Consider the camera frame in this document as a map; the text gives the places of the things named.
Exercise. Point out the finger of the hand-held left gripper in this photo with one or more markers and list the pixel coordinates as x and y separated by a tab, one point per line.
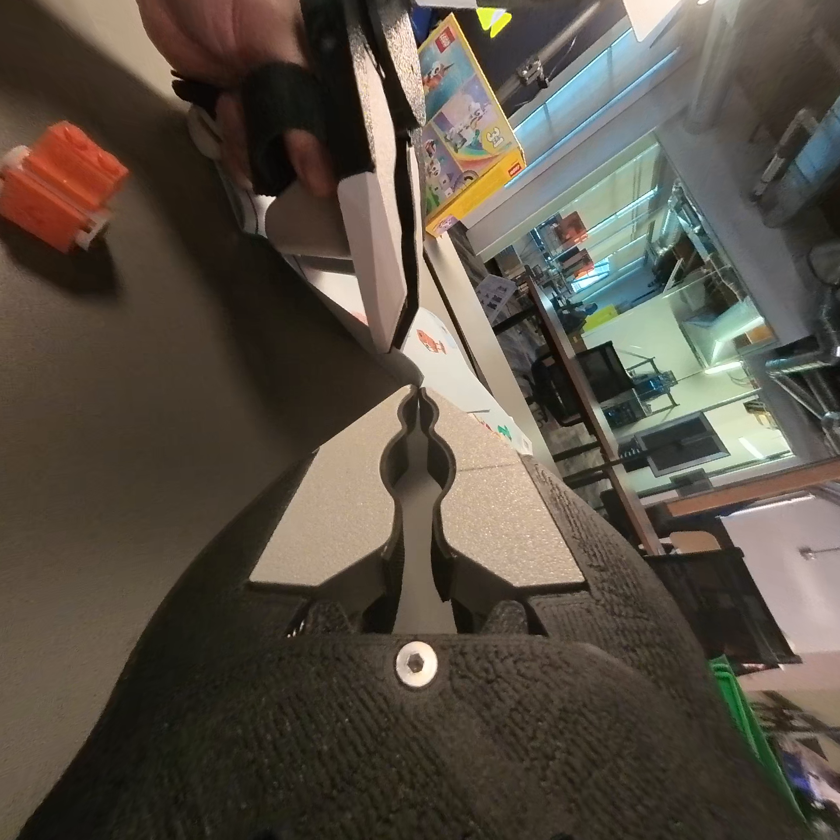
308	226
371	262

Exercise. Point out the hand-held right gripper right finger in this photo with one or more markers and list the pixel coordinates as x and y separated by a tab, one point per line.
505	525

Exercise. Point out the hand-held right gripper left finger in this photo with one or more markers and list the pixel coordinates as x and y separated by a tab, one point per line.
328	518

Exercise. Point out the orange lego build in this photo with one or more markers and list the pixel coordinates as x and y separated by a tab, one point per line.
59	170

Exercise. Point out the green plastic bin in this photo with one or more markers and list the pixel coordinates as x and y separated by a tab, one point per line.
728	686

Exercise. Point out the yellow lego box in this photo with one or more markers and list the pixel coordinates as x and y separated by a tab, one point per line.
459	131

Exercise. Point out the person's left hand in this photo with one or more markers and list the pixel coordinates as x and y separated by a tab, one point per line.
216	33

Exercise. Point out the white printed sign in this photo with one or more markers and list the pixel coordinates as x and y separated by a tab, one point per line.
493	298

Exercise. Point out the light blue instruction booklet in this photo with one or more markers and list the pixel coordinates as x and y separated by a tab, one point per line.
453	367

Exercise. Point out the long dark wooden table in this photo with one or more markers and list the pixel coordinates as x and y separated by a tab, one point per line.
596	426

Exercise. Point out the black office chair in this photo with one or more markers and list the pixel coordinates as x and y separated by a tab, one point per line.
558	394

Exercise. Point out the black cabinet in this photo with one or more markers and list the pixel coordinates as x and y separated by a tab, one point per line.
604	371

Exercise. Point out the pale wooden chair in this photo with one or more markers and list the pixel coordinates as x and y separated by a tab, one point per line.
692	541

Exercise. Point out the monitor on stand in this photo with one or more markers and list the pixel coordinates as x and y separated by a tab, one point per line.
679	443

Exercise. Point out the black mesh chair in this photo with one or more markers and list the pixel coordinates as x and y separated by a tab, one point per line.
715	604

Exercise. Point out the wooden post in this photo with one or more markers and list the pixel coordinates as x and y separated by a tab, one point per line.
754	489

